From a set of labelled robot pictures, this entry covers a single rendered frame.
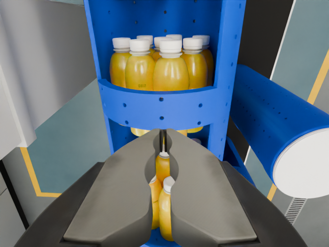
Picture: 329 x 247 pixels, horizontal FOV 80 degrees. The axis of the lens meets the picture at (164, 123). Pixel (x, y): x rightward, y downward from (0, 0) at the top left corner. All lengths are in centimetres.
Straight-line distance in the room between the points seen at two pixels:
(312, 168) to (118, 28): 69
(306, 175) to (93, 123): 155
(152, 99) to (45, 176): 217
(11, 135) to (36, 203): 227
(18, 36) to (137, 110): 33
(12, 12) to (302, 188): 93
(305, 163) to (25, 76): 80
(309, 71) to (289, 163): 125
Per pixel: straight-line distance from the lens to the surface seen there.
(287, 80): 184
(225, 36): 33
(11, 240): 288
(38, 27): 63
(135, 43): 40
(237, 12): 35
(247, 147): 180
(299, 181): 80
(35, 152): 226
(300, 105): 84
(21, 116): 53
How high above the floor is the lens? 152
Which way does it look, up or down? 62 degrees down
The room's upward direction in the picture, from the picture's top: 179 degrees counter-clockwise
